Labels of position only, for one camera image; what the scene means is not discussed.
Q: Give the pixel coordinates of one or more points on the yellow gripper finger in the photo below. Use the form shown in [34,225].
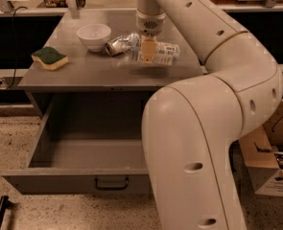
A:
[148,47]

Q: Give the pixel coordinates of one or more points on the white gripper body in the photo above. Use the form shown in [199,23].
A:
[151,24]

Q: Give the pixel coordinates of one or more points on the clear plastic water bottle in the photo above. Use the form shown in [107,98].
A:
[165,54]

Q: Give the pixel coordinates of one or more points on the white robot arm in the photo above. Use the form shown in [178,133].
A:
[189,125]

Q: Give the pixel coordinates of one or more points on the grey open drawer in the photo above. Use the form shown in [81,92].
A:
[83,136]

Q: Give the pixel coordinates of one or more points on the crushed silver can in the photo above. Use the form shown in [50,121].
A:
[122,44]

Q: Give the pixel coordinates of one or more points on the white ceramic bowl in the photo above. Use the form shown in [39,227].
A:
[94,36]

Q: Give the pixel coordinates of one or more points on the grey metal cabinet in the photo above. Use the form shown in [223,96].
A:
[87,71]

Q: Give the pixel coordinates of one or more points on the green and yellow sponge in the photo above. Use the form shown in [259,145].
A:
[49,58]

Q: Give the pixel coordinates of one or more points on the cardboard box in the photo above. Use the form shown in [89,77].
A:
[262,151]

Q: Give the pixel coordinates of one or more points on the black bar on floor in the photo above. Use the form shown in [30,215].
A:
[5,204]

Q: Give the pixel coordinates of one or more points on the black drawer handle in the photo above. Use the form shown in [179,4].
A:
[111,184]

